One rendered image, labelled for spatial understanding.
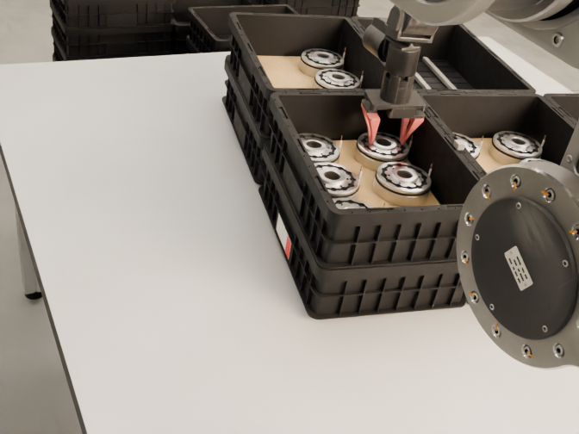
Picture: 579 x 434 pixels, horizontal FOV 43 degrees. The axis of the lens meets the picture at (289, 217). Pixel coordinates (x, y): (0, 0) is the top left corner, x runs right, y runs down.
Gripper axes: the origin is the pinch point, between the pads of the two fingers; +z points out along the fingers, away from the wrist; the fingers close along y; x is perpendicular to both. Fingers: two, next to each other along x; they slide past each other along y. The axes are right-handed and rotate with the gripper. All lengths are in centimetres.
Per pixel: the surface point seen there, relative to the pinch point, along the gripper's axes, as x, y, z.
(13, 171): -12, 72, 14
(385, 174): 10.7, 3.2, 0.9
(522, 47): -268, -180, 95
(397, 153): 3.0, -1.5, 1.3
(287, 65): -41.3, 12.1, 3.5
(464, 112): -9.0, -19.4, -1.2
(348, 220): 32.8, 16.5, -5.4
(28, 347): -32, 78, 84
